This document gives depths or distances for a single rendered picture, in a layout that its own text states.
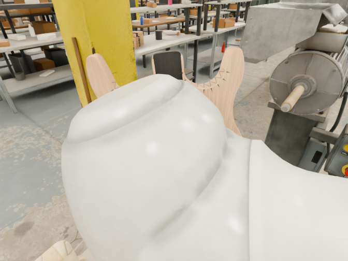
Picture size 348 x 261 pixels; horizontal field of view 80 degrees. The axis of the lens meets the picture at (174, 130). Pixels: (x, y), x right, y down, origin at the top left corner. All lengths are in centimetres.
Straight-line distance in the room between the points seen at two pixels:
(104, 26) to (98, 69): 72
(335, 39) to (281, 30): 35
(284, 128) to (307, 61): 41
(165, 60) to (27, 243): 183
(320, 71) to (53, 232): 198
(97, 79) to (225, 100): 28
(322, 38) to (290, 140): 52
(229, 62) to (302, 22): 23
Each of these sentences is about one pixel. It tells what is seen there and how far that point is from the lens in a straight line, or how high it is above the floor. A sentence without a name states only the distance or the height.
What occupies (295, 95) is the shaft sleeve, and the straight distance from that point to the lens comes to 84.
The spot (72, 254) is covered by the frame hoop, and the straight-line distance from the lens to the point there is 46.
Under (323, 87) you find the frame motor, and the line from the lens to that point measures 96.
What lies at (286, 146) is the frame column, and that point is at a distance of 128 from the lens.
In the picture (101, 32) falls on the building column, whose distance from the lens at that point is 117.
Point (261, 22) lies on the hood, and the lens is 66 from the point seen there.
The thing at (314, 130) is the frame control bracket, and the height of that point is 104.
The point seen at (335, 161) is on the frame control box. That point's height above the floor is 99.
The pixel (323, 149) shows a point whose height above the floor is 90.
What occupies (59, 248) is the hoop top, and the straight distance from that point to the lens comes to 44.
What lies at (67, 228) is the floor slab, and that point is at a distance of 200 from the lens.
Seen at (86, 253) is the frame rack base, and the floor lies 110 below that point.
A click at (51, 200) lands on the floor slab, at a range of 225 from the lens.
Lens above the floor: 157
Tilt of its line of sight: 34 degrees down
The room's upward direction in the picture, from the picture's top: straight up
